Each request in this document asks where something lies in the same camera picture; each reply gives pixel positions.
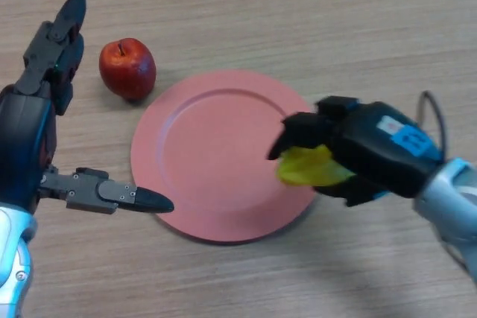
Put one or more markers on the red apple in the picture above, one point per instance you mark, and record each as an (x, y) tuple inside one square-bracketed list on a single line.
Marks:
[(126, 68)]

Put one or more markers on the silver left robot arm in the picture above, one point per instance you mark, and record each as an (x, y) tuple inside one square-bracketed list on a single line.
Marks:
[(13, 258)]

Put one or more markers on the yellow starfruit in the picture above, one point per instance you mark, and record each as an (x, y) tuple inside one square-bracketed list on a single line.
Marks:
[(305, 169)]

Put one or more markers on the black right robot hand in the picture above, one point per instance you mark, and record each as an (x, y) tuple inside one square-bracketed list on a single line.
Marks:
[(372, 146)]

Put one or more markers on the pink round plate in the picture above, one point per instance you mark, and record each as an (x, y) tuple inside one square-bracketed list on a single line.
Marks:
[(216, 161)]

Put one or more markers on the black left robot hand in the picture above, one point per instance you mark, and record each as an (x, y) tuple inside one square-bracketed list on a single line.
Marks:
[(22, 139)]

